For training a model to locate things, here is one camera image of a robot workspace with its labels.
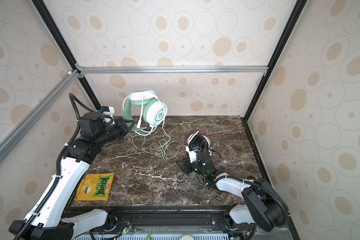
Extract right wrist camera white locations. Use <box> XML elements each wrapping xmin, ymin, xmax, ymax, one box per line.
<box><xmin>185</xmin><ymin>144</ymin><xmax>199</xmax><ymax>164</ymax></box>

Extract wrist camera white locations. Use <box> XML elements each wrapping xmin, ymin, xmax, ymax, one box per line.
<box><xmin>101</xmin><ymin>106</ymin><xmax>115</xmax><ymax>117</ymax></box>
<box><xmin>185</xmin><ymin>144</ymin><xmax>199</xmax><ymax>164</ymax></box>

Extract white black red headphones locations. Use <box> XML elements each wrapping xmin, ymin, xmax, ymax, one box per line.
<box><xmin>186</xmin><ymin>131</ymin><xmax>212</xmax><ymax>156</ymax></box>

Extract yellow green snack bag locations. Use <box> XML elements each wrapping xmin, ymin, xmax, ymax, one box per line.
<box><xmin>75</xmin><ymin>173</ymin><xmax>114</xmax><ymax>202</ymax></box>

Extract red headphone cable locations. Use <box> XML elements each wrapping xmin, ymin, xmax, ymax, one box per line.
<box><xmin>176</xmin><ymin>130</ymin><xmax>221</xmax><ymax>163</ymax></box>

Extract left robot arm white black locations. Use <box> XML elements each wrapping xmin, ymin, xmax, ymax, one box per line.
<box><xmin>9</xmin><ymin>112</ymin><xmax>135</xmax><ymax>240</ymax></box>

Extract mint green headphones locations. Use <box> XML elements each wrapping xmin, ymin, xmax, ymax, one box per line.
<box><xmin>122</xmin><ymin>89</ymin><xmax>168</xmax><ymax>137</ymax></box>

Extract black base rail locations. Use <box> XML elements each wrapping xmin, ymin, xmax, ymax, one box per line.
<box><xmin>40</xmin><ymin>205</ymin><xmax>301</xmax><ymax>240</ymax></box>

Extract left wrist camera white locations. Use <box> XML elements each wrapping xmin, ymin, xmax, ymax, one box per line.
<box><xmin>101</xmin><ymin>106</ymin><xmax>115</xmax><ymax>117</ymax></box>

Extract left diagonal aluminium frame bar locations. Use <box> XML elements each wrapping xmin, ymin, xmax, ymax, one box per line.
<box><xmin>0</xmin><ymin>70</ymin><xmax>79</xmax><ymax>164</ymax></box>

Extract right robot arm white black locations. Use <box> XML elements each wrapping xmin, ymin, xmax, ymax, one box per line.
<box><xmin>176</xmin><ymin>147</ymin><xmax>289</xmax><ymax>232</ymax></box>

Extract horizontal aluminium frame bar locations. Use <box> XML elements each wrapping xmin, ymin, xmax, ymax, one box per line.
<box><xmin>79</xmin><ymin>66</ymin><xmax>268</xmax><ymax>74</ymax></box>

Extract mint green headphone cable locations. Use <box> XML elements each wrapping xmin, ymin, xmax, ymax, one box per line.
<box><xmin>131</xmin><ymin>95</ymin><xmax>183</xmax><ymax>161</ymax></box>

